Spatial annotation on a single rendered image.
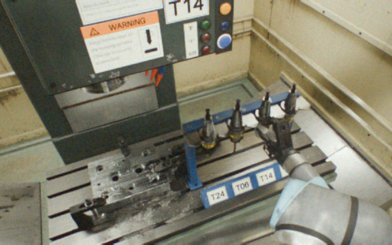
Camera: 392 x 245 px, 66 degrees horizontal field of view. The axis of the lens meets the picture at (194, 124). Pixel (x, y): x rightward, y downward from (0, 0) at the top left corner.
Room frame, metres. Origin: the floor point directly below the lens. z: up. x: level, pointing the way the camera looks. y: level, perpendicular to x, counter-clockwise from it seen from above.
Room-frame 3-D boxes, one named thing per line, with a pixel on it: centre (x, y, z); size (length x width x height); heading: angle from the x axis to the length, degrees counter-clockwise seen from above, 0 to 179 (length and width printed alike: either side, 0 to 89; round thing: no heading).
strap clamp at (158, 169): (0.77, 0.11, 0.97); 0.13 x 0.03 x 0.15; 109
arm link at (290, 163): (0.60, -0.32, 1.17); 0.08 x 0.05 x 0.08; 109
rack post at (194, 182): (0.76, 0.02, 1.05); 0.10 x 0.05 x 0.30; 19
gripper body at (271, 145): (0.68, -0.30, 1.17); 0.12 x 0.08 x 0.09; 19
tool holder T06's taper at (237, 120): (0.76, -0.15, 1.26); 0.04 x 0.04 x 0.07
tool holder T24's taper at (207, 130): (0.73, -0.05, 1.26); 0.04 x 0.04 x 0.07
